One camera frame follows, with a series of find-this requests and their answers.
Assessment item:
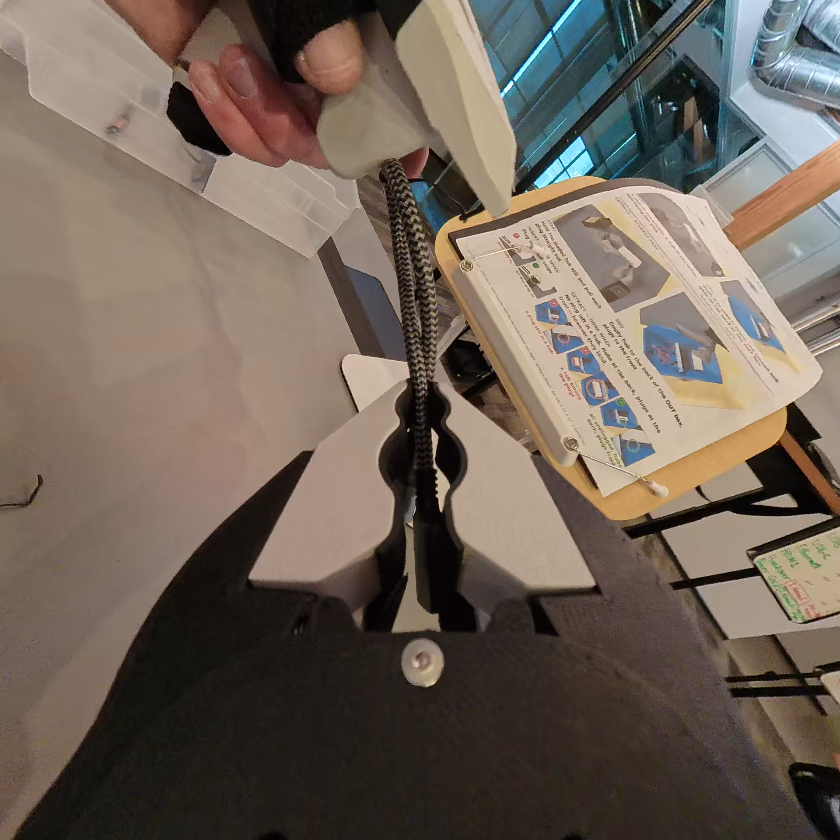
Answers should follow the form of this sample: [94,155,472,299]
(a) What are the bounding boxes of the wooden post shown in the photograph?
[722,142,840,253]

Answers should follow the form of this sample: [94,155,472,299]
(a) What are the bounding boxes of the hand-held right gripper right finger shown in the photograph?
[439,388,598,618]

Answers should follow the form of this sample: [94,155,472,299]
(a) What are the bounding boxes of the thin black wire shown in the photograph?
[0,476,46,511]

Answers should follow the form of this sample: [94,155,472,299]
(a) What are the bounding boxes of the handwritten whiteboard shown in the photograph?
[749,525,840,626]

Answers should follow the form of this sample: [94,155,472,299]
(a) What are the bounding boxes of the silver ventilation ducts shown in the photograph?
[751,0,840,110]

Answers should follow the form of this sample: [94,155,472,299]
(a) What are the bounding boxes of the person's left hand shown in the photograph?
[105,0,434,179]

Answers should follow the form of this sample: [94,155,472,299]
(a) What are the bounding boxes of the clear plastic storage bin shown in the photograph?
[0,0,359,258]

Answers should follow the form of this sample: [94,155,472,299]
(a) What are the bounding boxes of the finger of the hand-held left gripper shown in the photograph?
[394,0,515,219]

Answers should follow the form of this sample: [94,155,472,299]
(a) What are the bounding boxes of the instruction sheet wooden board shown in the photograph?
[436,178,825,521]

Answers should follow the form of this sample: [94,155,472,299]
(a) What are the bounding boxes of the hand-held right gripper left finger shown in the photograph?
[250,394,403,618]

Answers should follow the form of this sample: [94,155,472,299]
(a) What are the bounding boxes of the braided usb cable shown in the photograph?
[381,158,448,526]

